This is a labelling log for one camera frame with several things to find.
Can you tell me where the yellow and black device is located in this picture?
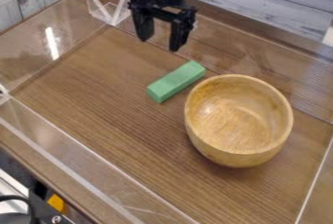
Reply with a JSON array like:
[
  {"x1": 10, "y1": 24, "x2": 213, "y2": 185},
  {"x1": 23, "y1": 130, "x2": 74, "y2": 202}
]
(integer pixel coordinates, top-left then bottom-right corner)
[{"x1": 31, "y1": 181, "x2": 94, "y2": 224}]

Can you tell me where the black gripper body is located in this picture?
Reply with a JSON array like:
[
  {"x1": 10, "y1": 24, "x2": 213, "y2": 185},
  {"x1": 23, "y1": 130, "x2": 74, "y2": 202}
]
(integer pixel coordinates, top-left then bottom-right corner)
[{"x1": 129, "y1": 0, "x2": 197, "y2": 24}]

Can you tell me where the clear acrylic tray wall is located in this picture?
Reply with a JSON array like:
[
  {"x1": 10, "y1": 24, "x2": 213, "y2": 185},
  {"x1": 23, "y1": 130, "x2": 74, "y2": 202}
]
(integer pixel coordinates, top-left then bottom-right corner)
[{"x1": 0, "y1": 86, "x2": 199, "y2": 224}]

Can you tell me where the clear acrylic corner bracket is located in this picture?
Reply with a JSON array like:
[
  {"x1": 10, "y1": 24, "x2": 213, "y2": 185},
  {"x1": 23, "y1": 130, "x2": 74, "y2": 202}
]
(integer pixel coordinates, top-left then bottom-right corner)
[{"x1": 86, "y1": 0, "x2": 131, "y2": 26}]

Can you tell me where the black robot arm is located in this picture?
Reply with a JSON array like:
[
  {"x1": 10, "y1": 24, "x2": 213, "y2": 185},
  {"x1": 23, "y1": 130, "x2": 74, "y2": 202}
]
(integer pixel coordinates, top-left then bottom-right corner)
[{"x1": 129, "y1": 0, "x2": 198, "y2": 52}]

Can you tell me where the brown wooden bowl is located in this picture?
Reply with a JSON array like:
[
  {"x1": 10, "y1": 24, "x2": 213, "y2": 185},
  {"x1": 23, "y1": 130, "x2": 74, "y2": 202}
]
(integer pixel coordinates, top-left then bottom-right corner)
[{"x1": 185, "y1": 74, "x2": 294, "y2": 168}]

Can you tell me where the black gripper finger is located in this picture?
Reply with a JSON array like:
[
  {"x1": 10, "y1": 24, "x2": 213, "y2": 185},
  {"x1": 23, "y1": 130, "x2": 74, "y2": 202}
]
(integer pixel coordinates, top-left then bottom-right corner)
[
  {"x1": 131, "y1": 8, "x2": 155, "y2": 42},
  {"x1": 169, "y1": 19, "x2": 194, "y2": 52}
]

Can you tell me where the green rectangular block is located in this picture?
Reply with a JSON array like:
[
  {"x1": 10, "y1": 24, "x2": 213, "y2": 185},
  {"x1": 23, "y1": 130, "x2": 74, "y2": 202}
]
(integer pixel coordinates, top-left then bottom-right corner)
[{"x1": 147, "y1": 60, "x2": 206, "y2": 103}]

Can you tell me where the black cable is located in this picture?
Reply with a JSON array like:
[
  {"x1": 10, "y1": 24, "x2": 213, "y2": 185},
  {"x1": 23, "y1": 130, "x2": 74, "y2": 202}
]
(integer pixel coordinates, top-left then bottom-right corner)
[{"x1": 0, "y1": 195, "x2": 38, "y2": 224}]

